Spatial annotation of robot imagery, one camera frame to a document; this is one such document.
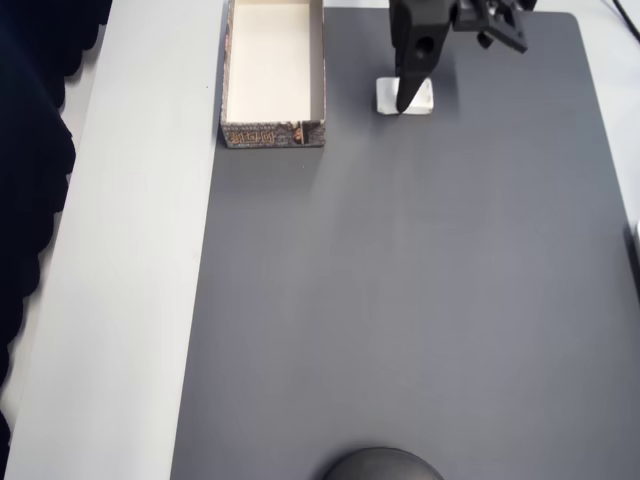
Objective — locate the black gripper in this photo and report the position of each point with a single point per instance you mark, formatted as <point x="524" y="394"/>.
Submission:
<point x="419" y="37"/>

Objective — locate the white rectangular block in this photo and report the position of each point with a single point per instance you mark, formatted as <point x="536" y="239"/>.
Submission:
<point x="422" y="100"/>

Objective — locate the patterned open cardboard box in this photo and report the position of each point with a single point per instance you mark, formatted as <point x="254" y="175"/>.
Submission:
<point x="272" y="60"/>

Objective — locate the grey desk mat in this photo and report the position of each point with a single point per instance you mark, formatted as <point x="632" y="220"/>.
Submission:
<point x="400" y="275"/>

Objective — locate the dark scalloped fabric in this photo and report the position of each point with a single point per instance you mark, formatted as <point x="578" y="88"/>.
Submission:
<point x="25" y="125"/>

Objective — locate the black rounded dome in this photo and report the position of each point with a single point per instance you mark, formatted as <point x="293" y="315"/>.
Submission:
<point x="382" y="465"/>

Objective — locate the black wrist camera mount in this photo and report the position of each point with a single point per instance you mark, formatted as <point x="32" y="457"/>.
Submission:
<point x="505" y="30"/>

